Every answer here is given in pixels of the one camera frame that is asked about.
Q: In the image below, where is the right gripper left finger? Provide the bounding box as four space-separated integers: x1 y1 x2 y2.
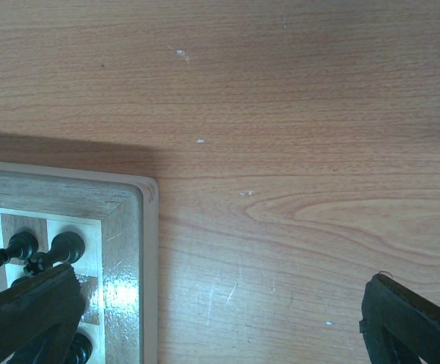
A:
0 264 84 363

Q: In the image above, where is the wooden chess board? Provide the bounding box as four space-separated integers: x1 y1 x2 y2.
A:
0 162 159 363

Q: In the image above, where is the black chess pawn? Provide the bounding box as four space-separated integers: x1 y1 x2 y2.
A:
0 231 39 267

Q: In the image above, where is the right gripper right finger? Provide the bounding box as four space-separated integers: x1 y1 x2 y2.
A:
359 273 440 363

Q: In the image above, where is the black chess knight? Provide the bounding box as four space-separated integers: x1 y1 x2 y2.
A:
11 276 30 287

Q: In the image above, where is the black chess bishop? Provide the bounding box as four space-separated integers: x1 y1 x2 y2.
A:
64 333 93 364

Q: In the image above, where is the black chess rook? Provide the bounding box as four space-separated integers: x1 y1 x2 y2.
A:
24 231 85 277

